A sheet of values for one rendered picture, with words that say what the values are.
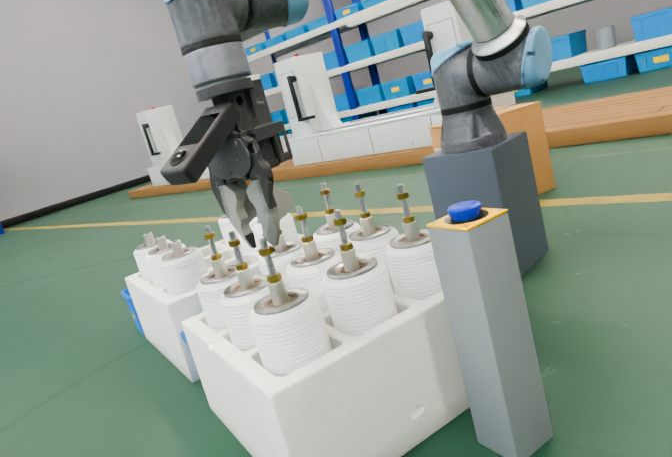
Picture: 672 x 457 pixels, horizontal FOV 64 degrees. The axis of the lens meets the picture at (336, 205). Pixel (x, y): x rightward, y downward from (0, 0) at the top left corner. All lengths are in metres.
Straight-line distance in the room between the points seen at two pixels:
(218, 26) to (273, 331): 0.38
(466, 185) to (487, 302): 0.61
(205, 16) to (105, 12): 7.43
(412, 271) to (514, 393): 0.22
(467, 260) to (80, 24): 7.46
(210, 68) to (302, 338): 0.35
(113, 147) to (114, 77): 0.94
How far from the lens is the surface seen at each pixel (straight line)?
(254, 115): 0.71
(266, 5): 0.73
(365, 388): 0.74
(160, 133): 5.48
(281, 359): 0.72
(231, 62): 0.67
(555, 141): 2.67
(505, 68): 1.15
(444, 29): 2.99
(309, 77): 3.80
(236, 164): 0.67
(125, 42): 8.08
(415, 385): 0.79
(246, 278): 0.82
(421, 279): 0.81
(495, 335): 0.68
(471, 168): 1.22
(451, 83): 1.23
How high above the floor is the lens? 0.50
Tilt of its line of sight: 11 degrees down
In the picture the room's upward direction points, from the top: 15 degrees counter-clockwise
